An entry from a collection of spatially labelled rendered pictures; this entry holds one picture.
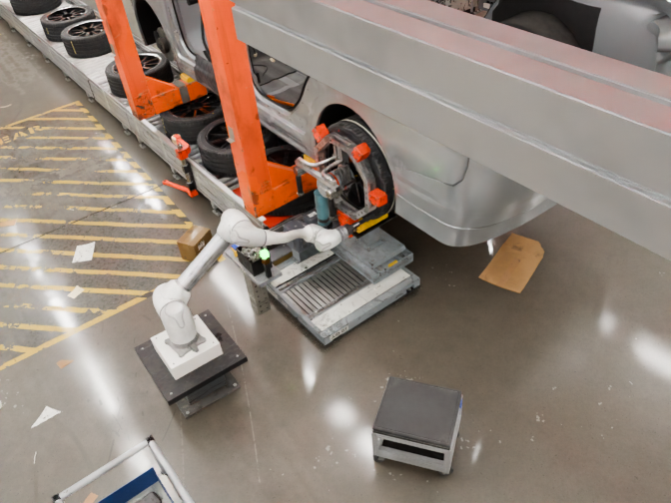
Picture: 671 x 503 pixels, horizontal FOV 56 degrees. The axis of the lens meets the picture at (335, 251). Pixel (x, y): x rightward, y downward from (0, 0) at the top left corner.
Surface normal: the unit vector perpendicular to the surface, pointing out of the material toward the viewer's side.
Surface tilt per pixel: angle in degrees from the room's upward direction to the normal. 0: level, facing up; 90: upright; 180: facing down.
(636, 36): 89
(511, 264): 1
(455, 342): 0
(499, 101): 90
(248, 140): 90
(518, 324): 0
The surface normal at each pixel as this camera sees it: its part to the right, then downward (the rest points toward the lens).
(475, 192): -0.26, 0.64
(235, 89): 0.61, 0.47
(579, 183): -0.79, 0.45
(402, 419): -0.08, -0.76
